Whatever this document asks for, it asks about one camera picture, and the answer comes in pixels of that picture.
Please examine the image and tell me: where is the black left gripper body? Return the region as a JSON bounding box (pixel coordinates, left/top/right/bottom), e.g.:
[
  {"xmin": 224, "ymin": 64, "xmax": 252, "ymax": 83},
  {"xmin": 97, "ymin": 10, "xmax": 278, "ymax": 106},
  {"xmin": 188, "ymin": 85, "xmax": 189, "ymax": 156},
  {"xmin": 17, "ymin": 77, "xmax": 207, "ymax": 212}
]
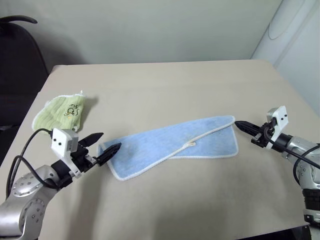
[{"xmin": 70, "ymin": 146, "xmax": 99, "ymax": 174}]

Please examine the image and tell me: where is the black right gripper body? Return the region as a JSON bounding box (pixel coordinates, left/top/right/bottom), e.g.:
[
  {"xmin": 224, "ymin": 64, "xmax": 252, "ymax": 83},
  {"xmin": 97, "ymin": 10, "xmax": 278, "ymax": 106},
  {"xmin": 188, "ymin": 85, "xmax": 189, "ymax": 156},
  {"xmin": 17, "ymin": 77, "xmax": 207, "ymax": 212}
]
[{"xmin": 250, "ymin": 119, "xmax": 276, "ymax": 149}]

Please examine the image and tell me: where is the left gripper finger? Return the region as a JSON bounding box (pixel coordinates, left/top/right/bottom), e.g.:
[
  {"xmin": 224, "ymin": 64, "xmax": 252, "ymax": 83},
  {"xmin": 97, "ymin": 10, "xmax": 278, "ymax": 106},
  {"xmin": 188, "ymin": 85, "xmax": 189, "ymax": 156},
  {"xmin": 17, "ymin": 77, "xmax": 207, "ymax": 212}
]
[
  {"xmin": 95, "ymin": 142, "xmax": 123, "ymax": 167},
  {"xmin": 78, "ymin": 132, "xmax": 104, "ymax": 148}
]

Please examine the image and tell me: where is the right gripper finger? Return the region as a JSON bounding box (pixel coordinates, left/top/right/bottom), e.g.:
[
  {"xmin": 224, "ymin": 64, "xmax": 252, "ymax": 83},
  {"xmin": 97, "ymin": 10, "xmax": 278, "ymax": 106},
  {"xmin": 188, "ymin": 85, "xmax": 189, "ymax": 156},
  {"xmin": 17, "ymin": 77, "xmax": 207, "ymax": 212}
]
[
  {"xmin": 238, "ymin": 125, "xmax": 261, "ymax": 138},
  {"xmin": 235, "ymin": 120, "xmax": 260, "ymax": 130}
]

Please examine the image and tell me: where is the light blue towel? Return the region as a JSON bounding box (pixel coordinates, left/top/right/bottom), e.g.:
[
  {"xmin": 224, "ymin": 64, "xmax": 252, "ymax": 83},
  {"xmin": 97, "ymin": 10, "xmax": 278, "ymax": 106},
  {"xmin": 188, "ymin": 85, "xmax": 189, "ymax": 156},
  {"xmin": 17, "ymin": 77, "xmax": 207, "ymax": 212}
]
[{"xmin": 96, "ymin": 115, "xmax": 239, "ymax": 182}]

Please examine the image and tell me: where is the green embroidered cloth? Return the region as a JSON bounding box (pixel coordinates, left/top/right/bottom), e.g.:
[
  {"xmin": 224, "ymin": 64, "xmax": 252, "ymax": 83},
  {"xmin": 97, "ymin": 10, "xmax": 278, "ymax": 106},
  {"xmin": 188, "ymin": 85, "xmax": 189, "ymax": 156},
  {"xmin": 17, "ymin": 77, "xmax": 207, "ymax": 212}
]
[{"xmin": 31, "ymin": 89, "xmax": 89, "ymax": 135}]

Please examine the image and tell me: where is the white plastic appliance casing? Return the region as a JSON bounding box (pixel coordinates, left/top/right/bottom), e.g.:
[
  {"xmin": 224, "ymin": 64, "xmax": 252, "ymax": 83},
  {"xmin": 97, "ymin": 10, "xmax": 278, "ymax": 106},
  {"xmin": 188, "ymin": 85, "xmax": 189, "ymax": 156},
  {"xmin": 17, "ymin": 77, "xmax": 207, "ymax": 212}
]
[{"xmin": 251, "ymin": 0, "xmax": 320, "ymax": 106}]

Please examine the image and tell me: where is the black office chair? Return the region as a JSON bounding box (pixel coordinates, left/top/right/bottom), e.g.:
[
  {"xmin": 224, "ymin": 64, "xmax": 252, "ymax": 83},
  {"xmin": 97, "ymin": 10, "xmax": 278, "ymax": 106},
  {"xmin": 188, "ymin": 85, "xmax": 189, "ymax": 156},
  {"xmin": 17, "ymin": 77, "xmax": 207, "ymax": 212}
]
[{"xmin": 0, "ymin": 15, "xmax": 50, "ymax": 167}]

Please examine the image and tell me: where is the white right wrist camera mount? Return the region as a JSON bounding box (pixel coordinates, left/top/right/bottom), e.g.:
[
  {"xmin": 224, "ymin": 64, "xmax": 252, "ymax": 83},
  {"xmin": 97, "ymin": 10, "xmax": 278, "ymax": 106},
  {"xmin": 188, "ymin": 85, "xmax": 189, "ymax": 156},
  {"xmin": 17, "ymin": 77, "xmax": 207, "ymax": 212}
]
[{"xmin": 265, "ymin": 105, "xmax": 290, "ymax": 150}]

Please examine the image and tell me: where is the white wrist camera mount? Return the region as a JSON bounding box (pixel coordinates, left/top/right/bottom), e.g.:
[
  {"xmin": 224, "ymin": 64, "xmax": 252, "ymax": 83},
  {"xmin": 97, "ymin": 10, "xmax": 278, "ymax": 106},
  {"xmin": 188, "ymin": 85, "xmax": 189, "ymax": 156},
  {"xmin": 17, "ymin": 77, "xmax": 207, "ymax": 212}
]
[
  {"xmin": 50, "ymin": 127, "xmax": 82, "ymax": 179},
  {"xmin": 265, "ymin": 105, "xmax": 290, "ymax": 150}
]

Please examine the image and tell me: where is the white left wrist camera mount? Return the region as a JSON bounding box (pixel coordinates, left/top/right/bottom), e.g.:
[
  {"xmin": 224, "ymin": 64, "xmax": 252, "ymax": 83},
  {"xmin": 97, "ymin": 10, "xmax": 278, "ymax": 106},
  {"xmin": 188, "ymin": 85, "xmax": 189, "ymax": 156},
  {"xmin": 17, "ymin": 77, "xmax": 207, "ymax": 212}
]
[{"xmin": 50, "ymin": 127, "xmax": 82, "ymax": 179}]

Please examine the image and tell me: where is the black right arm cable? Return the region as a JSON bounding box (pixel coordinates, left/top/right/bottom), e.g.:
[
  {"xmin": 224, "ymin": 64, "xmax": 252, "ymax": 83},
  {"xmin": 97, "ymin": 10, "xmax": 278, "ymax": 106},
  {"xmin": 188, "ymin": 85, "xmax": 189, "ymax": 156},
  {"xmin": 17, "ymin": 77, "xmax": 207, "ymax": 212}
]
[{"xmin": 262, "ymin": 124, "xmax": 320, "ymax": 187}]

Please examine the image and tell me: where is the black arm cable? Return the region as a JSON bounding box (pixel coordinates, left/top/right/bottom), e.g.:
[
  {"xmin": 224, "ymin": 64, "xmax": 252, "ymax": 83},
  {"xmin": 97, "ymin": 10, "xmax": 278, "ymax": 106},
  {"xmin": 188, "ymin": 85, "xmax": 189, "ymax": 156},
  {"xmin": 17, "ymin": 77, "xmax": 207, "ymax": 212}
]
[
  {"xmin": 262, "ymin": 124, "xmax": 320, "ymax": 187},
  {"xmin": 5, "ymin": 128, "xmax": 56, "ymax": 198}
]

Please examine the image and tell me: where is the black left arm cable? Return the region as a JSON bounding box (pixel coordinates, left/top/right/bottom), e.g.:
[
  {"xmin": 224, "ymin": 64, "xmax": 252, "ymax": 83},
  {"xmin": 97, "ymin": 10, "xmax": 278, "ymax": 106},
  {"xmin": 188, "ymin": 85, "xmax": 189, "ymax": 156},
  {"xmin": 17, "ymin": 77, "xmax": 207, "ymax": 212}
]
[{"xmin": 5, "ymin": 128, "xmax": 56, "ymax": 198}]

